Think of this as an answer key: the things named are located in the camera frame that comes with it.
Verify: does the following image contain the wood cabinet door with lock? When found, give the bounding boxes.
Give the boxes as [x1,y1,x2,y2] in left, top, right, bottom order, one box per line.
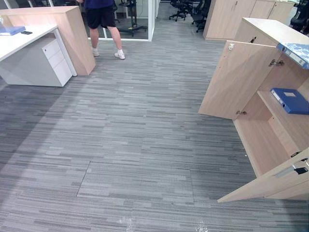
[198,40,282,121]

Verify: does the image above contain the black office chair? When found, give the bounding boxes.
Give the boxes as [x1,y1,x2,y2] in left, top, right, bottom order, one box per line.
[289,0,309,33]
[169,0,194,22]
[191,0,211,33]

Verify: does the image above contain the light wood partition cabinet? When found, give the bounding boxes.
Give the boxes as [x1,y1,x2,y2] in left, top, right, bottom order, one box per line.
[0,5,97,76]

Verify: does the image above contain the light wood office cabinet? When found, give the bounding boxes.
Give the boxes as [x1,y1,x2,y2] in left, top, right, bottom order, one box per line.
[233,17,309,178]

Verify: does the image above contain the wood cabinet door with keys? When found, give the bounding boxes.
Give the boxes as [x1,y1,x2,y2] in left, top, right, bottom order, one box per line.
[217,147,309,203]

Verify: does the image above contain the blue marbled lever arch folder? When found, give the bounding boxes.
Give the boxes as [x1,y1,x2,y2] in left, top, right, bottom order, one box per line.
[276,43,309,70]

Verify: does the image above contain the white office desk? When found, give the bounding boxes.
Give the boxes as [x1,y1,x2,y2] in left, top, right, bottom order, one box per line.
[0,24,78,87]

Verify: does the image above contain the light blue folder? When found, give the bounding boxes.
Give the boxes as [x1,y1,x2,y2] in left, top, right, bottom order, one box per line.
[0,26,27,36]

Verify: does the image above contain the white framed glass partition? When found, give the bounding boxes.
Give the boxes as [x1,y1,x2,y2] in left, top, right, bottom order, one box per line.
[0,0,160,42]

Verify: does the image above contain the black exercise stand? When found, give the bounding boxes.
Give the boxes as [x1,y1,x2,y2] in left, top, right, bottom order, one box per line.
[117,0,148,37]

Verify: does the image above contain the person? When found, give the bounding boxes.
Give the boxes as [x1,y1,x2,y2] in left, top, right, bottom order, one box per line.
[76,0,126,60]

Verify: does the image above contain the tall light wood cabinets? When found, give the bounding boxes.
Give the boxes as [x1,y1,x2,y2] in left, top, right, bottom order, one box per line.
[203,0,295,41]

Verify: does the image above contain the dark blue box file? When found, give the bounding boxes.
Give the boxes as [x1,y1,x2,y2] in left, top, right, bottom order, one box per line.
[270,87,309,115]

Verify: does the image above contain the black keys in lock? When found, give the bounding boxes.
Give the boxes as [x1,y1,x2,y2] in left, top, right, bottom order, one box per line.
[291,158,309,175]

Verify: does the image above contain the white drawer pedestal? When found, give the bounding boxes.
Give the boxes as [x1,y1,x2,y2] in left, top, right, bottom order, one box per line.
[0,38,73,87]

